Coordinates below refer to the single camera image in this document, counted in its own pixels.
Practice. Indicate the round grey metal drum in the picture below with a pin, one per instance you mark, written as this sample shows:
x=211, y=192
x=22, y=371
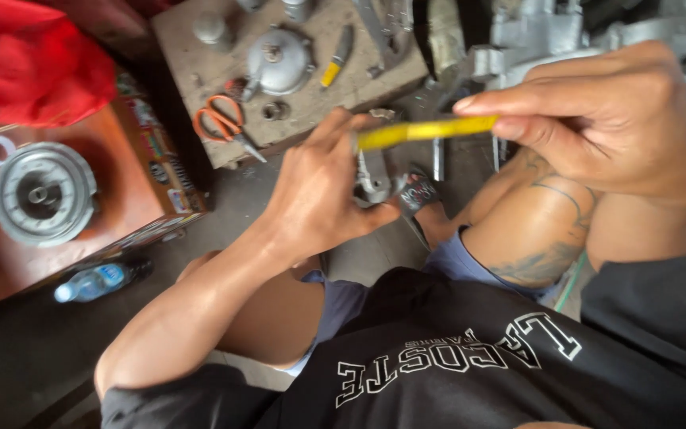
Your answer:
x=42, y=193

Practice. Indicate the clear plastic water bottle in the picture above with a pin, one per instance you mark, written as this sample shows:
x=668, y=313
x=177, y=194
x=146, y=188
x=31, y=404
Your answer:
x=96, y=281

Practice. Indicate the silver metal cylinder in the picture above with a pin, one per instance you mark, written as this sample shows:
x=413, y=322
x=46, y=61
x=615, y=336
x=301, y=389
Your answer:
x=298, y=8

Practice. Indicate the yellow file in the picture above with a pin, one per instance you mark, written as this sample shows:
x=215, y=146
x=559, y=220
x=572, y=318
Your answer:
x=426, y=130

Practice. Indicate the red cloth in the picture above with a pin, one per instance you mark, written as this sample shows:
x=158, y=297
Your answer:
x=27, y=65

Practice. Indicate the black printed shirt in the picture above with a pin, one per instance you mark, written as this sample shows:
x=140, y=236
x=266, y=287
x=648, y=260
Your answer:
x=498, y=369

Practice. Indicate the blue shorts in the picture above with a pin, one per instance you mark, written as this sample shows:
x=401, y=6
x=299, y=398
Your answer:
x=343, y=304

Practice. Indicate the round silver metal cover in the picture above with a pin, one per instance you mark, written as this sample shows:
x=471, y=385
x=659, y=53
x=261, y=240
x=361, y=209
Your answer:
x=277, y=62

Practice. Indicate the green stick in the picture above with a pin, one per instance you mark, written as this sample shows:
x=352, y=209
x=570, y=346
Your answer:
x=570, y=280

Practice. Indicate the black sandal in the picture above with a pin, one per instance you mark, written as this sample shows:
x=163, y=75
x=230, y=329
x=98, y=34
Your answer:
x=417, y=196

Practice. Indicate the grey metal engine part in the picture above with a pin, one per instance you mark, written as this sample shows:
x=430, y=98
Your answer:
x=374, y=176

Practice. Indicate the small grey metal cap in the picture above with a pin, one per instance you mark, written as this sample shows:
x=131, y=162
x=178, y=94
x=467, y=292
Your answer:
x=212, y=28

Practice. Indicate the silver engine block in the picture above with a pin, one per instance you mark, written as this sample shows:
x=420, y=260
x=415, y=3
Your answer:
x=557, y=36

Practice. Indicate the person's right hand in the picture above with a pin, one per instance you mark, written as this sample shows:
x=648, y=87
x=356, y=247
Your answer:
x=623, y=119

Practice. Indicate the metal stud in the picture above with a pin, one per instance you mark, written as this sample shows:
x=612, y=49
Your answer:
x=437, y=159
x=499, y=154

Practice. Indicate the grey metal wrench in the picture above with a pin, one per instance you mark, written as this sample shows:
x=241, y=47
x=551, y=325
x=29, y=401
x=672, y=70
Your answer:
x=382, y=39

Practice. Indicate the red-brown box with stickers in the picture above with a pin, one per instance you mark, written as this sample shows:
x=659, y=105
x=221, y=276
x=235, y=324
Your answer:
x=122, y=190

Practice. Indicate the person's left hand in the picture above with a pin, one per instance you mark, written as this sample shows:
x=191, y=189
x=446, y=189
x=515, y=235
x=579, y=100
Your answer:
x=313, y=196

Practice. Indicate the worn wooden board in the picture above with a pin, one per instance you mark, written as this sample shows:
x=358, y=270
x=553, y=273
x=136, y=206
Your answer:
x=343, y=95

